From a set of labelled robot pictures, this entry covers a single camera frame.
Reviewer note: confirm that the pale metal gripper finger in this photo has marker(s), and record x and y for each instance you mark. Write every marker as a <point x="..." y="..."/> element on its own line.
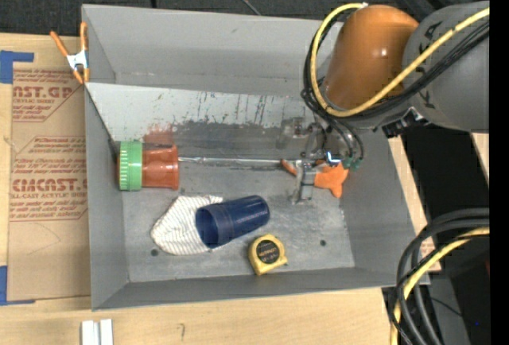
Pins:
<point x="297" y="186"/>
<point x="308" y="184"/>

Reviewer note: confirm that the orange star toy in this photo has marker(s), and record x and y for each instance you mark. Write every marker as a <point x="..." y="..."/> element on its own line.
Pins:
<point x="332" y="178"/>

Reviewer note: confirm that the grey metal bin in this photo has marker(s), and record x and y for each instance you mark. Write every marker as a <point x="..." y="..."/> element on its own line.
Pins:
<point x="246" y="216"/>

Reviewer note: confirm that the dark blue plastic cup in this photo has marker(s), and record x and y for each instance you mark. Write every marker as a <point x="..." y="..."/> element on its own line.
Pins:
<point x="238" y="216"/>

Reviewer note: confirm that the yellow tape measure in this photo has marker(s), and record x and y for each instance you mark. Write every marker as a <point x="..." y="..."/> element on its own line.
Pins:
<point x="267" y="254"/>

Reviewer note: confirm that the white cloth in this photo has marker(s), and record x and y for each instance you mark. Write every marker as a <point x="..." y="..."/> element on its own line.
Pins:
<point x="175" y="230"/>

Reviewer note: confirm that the orange jar with green lid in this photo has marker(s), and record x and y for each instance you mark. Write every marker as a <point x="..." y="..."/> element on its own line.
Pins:
<point x="159" y="170"/>

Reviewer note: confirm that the brown cardboard board, red print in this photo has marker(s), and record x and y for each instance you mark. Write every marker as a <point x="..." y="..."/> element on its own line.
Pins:
<point x="43" y="160"/>

